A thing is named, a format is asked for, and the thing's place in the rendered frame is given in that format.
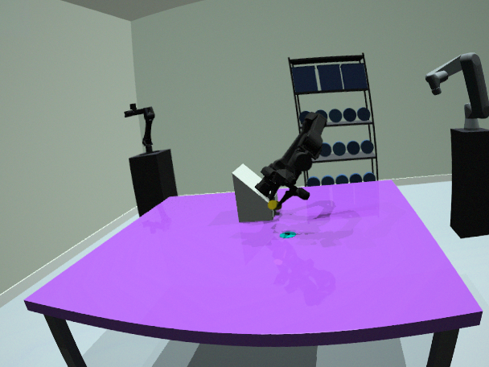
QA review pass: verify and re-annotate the cyan circle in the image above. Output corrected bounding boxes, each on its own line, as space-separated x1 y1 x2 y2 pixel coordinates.
280 231 296 238

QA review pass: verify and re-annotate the yellow cylinder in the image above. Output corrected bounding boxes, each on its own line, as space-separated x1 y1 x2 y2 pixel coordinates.
268 200 281 210

